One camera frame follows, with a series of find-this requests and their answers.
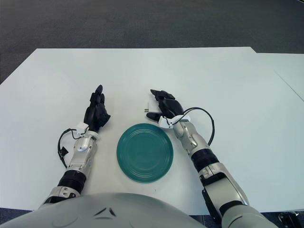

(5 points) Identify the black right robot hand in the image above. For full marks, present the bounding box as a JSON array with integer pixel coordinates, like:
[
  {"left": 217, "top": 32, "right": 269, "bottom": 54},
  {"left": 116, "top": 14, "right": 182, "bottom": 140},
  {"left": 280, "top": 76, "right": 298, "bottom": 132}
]
[{"left": 146, "top": 89, "right": 185, "bottom": 121}]

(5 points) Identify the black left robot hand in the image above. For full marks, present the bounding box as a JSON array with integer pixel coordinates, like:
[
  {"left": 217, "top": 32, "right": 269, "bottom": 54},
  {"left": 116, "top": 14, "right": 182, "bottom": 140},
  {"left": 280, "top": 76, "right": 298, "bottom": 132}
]
[{"left": 85, "top": 85, "right": 112, "bottom": 133}]

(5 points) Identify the white charger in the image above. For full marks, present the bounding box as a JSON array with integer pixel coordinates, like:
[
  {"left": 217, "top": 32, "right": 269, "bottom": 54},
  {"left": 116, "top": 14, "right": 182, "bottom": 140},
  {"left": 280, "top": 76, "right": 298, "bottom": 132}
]
[{"left": 144, "top": 94, "right": 161, "bottom": 114}]

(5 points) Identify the teal plate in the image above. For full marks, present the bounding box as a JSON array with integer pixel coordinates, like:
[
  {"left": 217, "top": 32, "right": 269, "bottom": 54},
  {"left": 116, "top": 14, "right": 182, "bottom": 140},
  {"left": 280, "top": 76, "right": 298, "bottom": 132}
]
[{"left": 116, "top": 123, "right": 174, "bottom": 183}]

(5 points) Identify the silver robot torso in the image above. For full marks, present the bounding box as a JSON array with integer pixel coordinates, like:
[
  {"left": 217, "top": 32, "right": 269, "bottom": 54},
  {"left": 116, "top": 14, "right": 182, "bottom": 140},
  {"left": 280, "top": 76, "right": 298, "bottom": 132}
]
[{"left": 0, "top": 191, "right": 202, "bottom": 228}]

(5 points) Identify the black metal stand base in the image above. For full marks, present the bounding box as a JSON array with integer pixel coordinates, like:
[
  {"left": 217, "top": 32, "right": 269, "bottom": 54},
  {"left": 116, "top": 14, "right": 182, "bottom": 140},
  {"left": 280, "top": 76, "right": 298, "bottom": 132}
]
[{"left": 277, "top": 211, "right": 304, "bottom": 228}]

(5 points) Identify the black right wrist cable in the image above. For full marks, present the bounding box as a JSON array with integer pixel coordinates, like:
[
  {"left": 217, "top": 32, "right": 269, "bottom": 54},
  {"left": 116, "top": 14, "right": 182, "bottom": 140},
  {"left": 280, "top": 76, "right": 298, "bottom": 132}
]
[{"left": 170, "top": 107, "right": 216, "bottom": 145}]

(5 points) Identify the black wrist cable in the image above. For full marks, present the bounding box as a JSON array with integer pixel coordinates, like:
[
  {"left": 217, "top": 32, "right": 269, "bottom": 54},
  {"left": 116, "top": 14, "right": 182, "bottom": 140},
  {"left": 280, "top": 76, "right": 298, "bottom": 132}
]
[
  {"left": 170, "top": 107, "right": 216, "bottom": 145},
  {"left": 57, "top": 128, "right": 80, "bottom": 169}
]

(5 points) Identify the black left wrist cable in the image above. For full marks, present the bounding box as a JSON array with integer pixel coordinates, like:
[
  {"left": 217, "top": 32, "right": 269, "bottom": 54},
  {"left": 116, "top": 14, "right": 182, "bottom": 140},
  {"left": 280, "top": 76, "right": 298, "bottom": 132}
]
[{"left": 57, "top": 128, "right": 80, "bottom": 169}]

